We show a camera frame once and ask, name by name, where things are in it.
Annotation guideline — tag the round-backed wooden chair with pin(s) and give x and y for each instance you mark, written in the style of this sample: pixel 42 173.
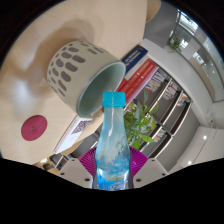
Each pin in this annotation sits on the round-backed wooden chair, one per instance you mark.
pixel 153 9

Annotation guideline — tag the beige patterned ceramic cup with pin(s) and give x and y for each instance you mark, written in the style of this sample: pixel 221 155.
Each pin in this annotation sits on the beige patterned ceramic cup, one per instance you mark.
pixel 71 71

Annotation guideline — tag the red book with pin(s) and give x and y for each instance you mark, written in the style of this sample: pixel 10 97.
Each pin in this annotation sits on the red book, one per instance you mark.
pixel 136 72
pixel 141 78

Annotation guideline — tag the green potted plant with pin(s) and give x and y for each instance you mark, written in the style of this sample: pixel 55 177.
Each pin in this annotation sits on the green potted plant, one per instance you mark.
pixel 138 123

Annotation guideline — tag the dark blue book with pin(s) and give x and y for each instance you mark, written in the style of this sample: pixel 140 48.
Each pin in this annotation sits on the dark blue book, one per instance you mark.
pixel 135 57

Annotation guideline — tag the small green plant on ledge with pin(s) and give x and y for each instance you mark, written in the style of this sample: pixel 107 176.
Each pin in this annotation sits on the small green plant on ledge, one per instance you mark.
pixel 174 44

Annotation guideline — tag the pink book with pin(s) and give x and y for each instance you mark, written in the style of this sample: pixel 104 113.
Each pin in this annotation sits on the pink book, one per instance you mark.
pixel 146 85

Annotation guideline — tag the flat round red coaster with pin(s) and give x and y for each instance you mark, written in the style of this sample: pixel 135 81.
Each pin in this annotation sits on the flat round red coaster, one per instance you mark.
pixel 34 128

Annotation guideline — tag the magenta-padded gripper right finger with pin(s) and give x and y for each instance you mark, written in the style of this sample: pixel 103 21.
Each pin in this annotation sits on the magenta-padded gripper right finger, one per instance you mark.
pixel 150 170

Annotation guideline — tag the clear bottle with blue cap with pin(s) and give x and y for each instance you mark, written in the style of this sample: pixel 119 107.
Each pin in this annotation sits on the clear bottle with blue cap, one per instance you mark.
pixel 111 156

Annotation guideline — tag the grey bookshelf unit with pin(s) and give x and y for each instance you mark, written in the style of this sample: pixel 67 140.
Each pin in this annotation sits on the grey bookshelf unit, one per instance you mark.
pixel 173 110

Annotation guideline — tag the round ceiling lights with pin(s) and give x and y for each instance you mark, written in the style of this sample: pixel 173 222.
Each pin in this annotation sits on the round ceiling lights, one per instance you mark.
pixel 204 137

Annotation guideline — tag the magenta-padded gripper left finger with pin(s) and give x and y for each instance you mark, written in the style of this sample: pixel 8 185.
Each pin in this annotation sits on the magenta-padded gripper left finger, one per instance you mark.
pixel 76 171

